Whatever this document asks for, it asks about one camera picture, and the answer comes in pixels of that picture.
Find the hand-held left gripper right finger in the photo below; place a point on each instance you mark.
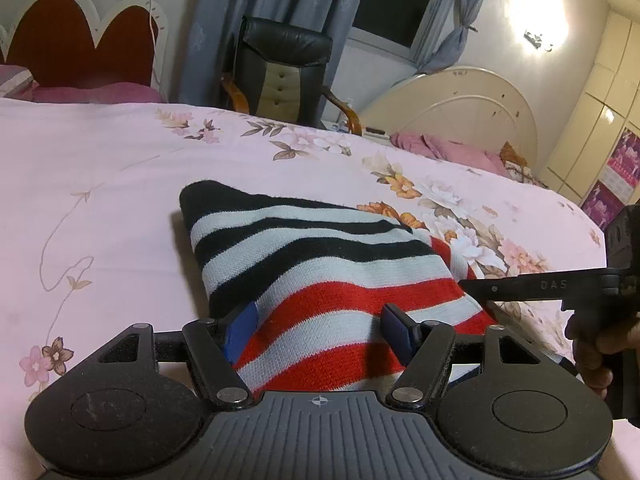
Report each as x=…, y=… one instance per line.
x=400, y=332

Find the wall lamp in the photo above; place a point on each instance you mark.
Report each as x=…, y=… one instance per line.
x=539, y=40

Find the white bedside table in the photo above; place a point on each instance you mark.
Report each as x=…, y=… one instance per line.
x=345, y=125

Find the cream wardrobe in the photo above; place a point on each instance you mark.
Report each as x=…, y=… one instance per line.
x=595, y=110

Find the striped knit sweater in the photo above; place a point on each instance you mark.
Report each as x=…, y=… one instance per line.
x=310, y=260

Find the pink crumpled blanket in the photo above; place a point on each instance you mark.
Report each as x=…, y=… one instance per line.
x=440, y=147

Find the striped pink pillow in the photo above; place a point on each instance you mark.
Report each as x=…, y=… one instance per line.
x=12, y=80

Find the tied grey curtain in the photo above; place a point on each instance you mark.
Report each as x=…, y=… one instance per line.
x=460, y=25

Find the black leather office chair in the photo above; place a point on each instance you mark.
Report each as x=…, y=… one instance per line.
x=280, y=75

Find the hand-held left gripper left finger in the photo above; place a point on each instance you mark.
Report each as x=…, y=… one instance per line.
x=242, y=330

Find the purple wall calendar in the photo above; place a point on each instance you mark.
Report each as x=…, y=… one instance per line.
x=625, y=160

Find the person's right hand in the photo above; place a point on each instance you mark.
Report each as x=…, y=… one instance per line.
x=592, y=355

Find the pink floral bed sheet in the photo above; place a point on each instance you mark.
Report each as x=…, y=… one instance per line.
x=100, y=185

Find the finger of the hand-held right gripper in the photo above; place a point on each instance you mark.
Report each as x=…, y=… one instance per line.
x=525, y=286

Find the brown floral pillow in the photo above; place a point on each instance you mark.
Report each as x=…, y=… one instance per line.
x=515, y=162

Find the purple wall poster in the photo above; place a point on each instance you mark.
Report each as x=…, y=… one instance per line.
x=602, y=205

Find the round cream headboard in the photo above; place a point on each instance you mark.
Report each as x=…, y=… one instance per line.
x=460, y=100

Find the red heart-shaped headboard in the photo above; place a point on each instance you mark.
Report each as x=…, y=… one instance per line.
x=65, y=40

